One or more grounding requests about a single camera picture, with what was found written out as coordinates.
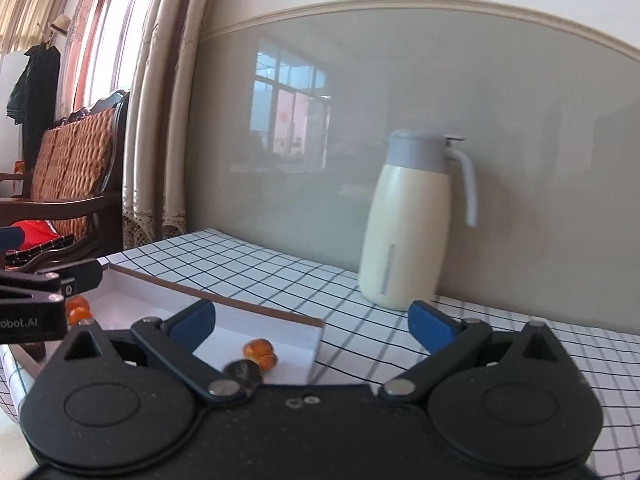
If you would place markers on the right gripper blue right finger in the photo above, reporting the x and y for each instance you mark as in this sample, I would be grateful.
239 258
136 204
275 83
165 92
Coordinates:
452 345

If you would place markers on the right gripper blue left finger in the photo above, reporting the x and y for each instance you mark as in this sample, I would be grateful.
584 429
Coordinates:
170 345

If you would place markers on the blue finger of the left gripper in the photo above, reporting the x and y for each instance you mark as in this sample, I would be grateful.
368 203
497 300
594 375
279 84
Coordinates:
67 280
11 238

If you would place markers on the orange mandarin front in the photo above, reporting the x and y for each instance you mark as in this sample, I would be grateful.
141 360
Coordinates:
75 302

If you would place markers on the carrot piece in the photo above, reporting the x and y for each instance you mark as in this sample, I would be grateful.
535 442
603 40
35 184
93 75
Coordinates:
79 314

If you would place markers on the peeled rough mandarin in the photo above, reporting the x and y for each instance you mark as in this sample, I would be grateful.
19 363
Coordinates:
261 352

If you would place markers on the red bag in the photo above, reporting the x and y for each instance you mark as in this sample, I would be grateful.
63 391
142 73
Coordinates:
37 234

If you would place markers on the brown cardboard box tray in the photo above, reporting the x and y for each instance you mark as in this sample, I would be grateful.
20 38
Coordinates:
124 343

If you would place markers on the wooden bench with cushion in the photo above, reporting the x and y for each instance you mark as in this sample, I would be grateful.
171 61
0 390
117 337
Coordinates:
75 189

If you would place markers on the beige lace curtain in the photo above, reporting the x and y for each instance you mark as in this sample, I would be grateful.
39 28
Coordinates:
153 185

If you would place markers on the cream thermos jug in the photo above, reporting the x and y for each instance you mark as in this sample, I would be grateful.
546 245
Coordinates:
408 223

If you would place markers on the dark hanging coat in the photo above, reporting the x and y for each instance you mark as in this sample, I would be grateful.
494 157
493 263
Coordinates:
32 101

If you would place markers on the straw hat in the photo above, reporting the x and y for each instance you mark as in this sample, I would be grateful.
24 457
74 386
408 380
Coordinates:
61 25

